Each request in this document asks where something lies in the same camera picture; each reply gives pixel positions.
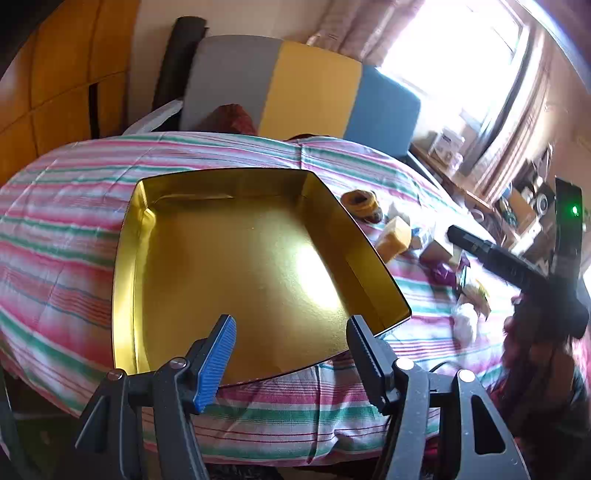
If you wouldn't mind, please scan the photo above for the purple snack packet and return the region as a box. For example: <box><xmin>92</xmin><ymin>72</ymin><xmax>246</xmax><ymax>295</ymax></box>
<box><xmin>431</xmin><ymin>260</ymin><xmax>469</xmax><ymax>285</ymax></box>

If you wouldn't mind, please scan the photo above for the window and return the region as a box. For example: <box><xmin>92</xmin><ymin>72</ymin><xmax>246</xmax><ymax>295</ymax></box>
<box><xmin>376</xmin><ymin>0</ymin><xmax>532</xmax><ymax>139</ymax></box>

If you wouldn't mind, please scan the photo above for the brown cardboard box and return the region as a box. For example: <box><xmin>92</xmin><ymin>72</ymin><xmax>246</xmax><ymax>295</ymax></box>
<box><xmin>505</xmin><ymin>187</ymin><xmax>539</xmax><ymax>234</ymax></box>

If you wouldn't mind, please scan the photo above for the person's right forearm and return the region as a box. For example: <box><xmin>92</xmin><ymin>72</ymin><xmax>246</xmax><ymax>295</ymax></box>
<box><xmin>489</xmin><ymin>318</ymin><xmax>591</xmax><ymax>418</ymax></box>

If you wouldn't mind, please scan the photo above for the black chair back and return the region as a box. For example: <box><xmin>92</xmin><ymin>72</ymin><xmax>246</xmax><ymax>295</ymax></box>
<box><xmin>152</xmin><ymin>16</ymin><xmax>209</xmax><ymax>112</ymax></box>

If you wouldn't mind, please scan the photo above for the green carton box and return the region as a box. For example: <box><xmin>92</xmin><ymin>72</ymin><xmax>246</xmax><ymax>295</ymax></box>
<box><xmin>455</xmin><ymin>265</ymin><xmax>490</xmax><ymax>315</ymax></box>

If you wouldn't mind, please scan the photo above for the white curved armrest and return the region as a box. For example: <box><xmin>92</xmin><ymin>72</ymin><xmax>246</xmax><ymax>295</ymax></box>
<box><xmin>122</xmin><ymin>98</ymin><xmax>184</xmax><ymax>136</ymax></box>

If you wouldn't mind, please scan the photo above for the grey yellow blue chair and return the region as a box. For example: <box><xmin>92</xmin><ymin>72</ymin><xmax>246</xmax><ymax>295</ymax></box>
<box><xmin>179</xmin><ymin>36</ymin><xmax>422</xmax><ymax>160</ymax></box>

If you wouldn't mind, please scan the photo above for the wooden cabinet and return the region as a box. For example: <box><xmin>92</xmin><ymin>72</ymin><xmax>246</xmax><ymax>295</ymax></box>
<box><xmin>0</xmin><ymin>0</ymin><xmax>139</xmax><ymax>185</ymax></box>

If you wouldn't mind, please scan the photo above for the brown tape roll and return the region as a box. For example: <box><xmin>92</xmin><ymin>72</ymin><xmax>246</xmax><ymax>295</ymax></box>
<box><xmin>341</xmin><ymin>189</ymin><xmax>383</xmax><ymax>223</ymax></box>

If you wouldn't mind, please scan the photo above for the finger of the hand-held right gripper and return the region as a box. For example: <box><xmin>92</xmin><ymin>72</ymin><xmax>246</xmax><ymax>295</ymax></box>
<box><xmin>448</xmin><ymin>225</ymin><xmax>550</xmax><ymax>296</ymax></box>

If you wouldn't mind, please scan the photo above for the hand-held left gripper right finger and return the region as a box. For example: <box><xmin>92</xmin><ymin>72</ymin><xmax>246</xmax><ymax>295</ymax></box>
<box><xmin>346</xmin><ymin>315</ymin><xmax>532</xmax><ymax>480</ymax></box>

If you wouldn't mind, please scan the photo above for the white printed box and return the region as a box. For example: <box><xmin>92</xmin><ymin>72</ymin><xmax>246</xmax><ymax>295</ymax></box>
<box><xmin>427</xmin><ymin>128</ymin><xmax>465</xmax><ymax>158</ymax></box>

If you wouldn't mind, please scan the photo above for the striped tablecloth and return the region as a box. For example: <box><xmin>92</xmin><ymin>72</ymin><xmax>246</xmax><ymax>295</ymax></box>
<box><xmin>0</xmin><ymin>131</ymin><xmax>522</xmax><ymax>467</ymax></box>

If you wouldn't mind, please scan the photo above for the yellow sponge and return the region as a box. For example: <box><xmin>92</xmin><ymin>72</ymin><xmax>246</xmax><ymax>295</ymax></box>
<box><xmin>375</xmin><ymin>217</ymin><xmax>411</xmax><ymax>264</ymax></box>

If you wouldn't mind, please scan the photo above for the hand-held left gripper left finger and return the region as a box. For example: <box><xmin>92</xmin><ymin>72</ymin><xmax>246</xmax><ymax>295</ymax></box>
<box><xmin>60</xmin><ymin>314</ymin><xmax>237</xmax><ymax>480</ymax></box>

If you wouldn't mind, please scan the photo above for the white cardboard box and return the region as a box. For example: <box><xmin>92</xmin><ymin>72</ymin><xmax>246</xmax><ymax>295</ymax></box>
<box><xmin>418</xmin><ymin>240</ymin><xmax>456</xmax><ymax>267</ymax></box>

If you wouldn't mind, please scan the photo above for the dark red cloth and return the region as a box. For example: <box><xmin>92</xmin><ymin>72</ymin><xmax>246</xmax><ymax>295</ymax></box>
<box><xmin>203</xmin><ymin>104</ymin><xmax>257</xmax><ymax>137</ymax></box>

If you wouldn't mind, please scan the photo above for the wooden side table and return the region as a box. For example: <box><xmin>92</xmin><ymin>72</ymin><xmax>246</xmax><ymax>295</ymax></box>
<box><xmin>406</xmin><ymin>143</ymin><xmax>555</xmax><ymax>252</ymax></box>

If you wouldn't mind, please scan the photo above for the patterned curtain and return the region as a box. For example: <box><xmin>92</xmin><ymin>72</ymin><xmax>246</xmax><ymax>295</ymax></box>
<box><xmin>305</xmin><ymin>0</ymin><xmax>426</xmax><ymax>66</ymax></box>

